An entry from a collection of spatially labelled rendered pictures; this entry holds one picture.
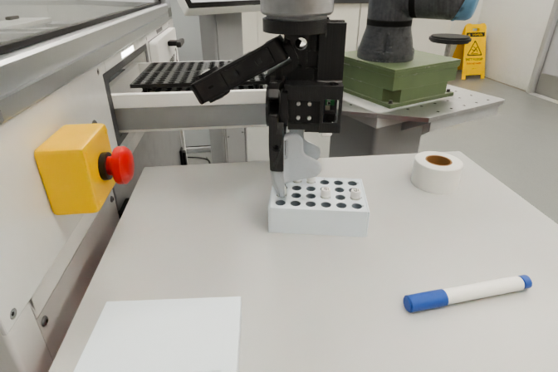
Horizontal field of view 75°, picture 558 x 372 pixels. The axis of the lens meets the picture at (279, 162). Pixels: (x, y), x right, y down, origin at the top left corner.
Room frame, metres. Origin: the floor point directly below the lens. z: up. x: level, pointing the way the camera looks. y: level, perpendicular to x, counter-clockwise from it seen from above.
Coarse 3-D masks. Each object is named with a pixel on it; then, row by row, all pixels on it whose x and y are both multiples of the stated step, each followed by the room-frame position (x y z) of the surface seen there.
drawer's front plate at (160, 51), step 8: (168, 32) 1.00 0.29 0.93; (152, 40) 0.86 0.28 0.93; (160, 40) 0.88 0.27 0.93; (168, 40) 0.98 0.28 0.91; (152, 48) 0.83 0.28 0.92; (160, 48) 0.87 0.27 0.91; (168, 48) 0.96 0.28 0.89; (176, 48) 1.10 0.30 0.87; (152, 56) 0.83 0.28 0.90; (160, 56) 0.85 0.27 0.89; (168, 56) 0.95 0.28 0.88
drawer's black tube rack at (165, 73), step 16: (160, 64) 0.74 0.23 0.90; (176, 64) 0.73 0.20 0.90; (192, 64) 0.75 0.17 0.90; (208, 64) 0.73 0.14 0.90; (224, 64) 0.73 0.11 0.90; (144, 80) 0.61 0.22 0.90; (160, 80) 0.61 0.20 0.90; (176, 80) 0.61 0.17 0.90; (192, 80) 0.61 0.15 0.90; (256, 80) 0.61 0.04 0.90
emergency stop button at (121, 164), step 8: (112, 152) 0.33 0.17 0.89; (120, 152) 0.33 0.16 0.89; (128, 152) 0.34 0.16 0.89; (112, 160) 0.33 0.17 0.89; (120, 160) 0.33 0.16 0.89; (128, 160) 0.34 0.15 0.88; (112, 168) 0.32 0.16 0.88; (120, 168) 0.32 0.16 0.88; (128, 168) 0.33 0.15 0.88; (120, 176) 0.32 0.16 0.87; (128, 176) 0.33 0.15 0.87
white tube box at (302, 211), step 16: (272, 192) 0.42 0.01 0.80; (288, 192) 0.42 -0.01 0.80; (304, 192) 0.42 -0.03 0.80; (320, 192) 0.42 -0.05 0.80; (336, 192) 0.42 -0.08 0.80; (272, 208) 0.38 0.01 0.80; (288, 208) 0.38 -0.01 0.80; (304, 208) 0.38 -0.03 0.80; (320, 208) 0.38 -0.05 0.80; (336, 208) 0.38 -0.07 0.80; (352, 208) 0.38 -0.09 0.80; (368, 208) 0.38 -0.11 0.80; (272, 224) 0.38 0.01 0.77; (288, 224) 0.38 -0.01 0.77; (304, 224) 0.37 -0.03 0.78; (320, 224) 0.37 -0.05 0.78; (336, 224) 0.37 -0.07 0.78; (352, 224) 0.37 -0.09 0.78; (368, 224) 0.37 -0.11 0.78
